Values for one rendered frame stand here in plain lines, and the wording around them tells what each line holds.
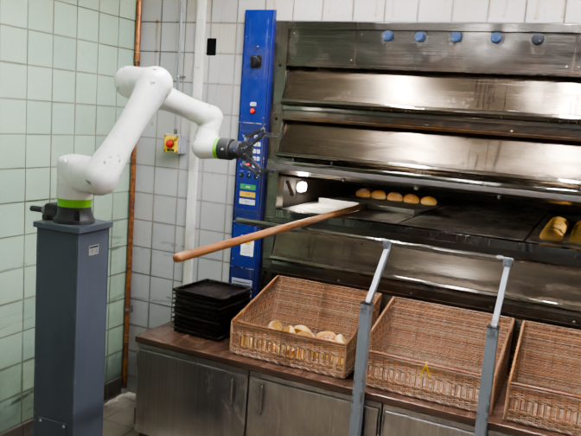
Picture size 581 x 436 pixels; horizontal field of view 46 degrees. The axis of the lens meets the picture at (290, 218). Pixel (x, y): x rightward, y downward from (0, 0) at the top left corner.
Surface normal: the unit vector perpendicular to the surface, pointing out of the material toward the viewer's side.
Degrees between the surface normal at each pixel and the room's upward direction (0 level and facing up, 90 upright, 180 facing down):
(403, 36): 90
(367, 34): 90
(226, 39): 90
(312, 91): 70
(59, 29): 90
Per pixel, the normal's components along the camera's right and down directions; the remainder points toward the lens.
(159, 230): -0.42, 0.10
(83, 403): 0.93, 0.12
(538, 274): -0.37, -0.23
